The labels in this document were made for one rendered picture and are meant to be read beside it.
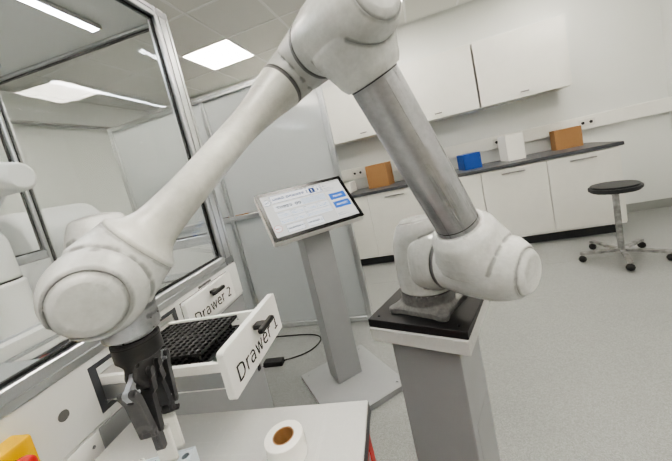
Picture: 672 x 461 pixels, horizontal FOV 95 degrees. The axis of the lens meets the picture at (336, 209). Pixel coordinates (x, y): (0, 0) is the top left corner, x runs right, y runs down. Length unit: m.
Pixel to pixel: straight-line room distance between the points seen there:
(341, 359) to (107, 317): 1.66
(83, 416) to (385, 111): 0.90
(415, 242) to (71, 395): 0.85
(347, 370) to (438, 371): 1.07
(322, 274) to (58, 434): 1.20
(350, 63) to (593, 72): 4.27
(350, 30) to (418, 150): 0.24
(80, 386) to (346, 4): 0.92
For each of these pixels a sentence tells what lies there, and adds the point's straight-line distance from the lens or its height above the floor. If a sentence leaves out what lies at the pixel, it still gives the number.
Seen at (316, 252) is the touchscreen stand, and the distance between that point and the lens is 1.71.
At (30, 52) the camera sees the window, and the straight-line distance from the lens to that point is 1.08.
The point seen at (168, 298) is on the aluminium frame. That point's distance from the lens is 1.13.
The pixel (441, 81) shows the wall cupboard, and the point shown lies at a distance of 3.99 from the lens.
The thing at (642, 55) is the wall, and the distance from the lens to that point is 4.95.
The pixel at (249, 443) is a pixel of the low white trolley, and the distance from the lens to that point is 0.77.
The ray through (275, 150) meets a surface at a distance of 2.53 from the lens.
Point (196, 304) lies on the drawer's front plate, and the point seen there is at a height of 0.90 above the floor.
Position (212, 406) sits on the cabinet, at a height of 0.55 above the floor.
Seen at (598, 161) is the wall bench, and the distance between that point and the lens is 3.94.
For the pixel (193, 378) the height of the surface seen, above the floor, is 0.87.
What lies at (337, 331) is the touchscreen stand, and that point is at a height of 0.34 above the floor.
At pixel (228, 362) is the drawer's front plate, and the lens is 0.75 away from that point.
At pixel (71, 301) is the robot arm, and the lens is 0.41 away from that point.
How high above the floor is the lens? 1.24
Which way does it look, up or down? 7 degrees down
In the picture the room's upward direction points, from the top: 13 degrees counter-clockwise
